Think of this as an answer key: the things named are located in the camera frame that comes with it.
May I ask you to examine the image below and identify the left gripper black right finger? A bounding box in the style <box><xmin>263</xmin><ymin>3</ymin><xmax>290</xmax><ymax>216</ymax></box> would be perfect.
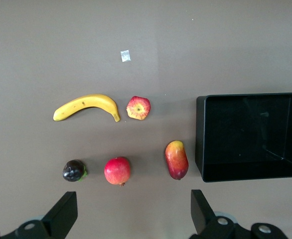
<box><xmin>189</xmin><ymin>189</ymin><xmax>290</xmax><ymax>239</ymax></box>

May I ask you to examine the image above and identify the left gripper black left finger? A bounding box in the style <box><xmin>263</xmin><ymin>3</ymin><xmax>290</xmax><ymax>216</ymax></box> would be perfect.
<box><xmin>0</xmin><ymin>191</ymin><xmax>78</xmax><ymax>239</ymax></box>

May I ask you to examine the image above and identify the black plastic box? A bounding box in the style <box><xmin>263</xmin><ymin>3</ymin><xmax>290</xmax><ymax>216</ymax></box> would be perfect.
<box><xmin>196</xmin><ymin>92</ymin><xmax>292</xmax><ymax>183</ymax></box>

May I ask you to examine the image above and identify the yellow banana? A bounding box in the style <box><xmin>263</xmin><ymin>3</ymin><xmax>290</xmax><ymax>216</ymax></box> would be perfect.
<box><xmin>53</xmin><ymin>93</ymin><xmax>121</xmax><ymax>122</ymax></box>

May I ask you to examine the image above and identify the red yellow apple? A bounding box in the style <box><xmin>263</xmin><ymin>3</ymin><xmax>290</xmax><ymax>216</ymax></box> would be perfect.
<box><xmin>126</xmin><ymin>96</ymin><xmax>151</xmax><ymax>121</ymax></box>

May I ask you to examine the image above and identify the dark purple mangosteen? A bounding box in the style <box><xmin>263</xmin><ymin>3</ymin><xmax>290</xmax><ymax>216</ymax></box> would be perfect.
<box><xmin>62</xmin><ymin>159</ymin><xmax>88</xmax><ymax>182</ymax></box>

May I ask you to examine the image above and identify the red yellow mango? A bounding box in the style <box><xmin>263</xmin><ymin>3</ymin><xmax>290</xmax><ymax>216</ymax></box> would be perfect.
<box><xmin>164</xmin><ymin>140</ymin><xmax>189</xmax><ymax>181</ymax></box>

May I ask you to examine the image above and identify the red pomegranate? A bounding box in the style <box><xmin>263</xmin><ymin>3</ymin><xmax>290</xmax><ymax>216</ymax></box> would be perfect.
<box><xmin>104</xmin><ymin>156</ymin><xmax>131</xmax><ymax>187</ymax></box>

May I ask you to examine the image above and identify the brown table cover sheet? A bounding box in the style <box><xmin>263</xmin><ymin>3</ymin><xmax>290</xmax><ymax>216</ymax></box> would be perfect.
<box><xmin>0</xmin><ymin>0</ymin><xmax>292</xmax><ymax>239</ymax></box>

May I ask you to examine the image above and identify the small clear tape piece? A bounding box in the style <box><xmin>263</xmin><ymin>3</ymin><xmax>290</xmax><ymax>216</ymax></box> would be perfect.
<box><xmin>120</xmin><ymin>49</ymin><xmax>132</xmax><ymax>63</ymax></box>

